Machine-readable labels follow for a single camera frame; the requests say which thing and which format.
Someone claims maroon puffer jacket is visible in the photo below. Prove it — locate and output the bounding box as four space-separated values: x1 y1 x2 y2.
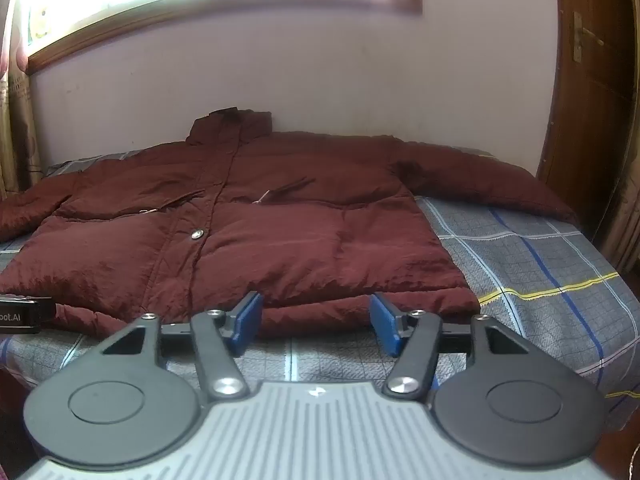
0 106 579 339

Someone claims brown wooden door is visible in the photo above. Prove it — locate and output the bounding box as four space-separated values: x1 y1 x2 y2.
536 0 640 272

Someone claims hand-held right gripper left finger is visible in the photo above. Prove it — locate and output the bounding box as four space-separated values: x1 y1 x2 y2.
102 291 264 404

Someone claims floral beige curtain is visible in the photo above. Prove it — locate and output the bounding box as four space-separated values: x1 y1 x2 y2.
0 0 42 202

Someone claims brass door handle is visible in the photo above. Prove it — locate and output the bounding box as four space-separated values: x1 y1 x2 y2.
572 11 603 61

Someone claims grey plaid bed sheet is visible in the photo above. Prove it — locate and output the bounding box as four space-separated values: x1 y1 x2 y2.
0 147 640 433

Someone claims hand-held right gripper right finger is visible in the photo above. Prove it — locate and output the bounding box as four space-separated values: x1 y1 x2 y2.
369 291 539 404

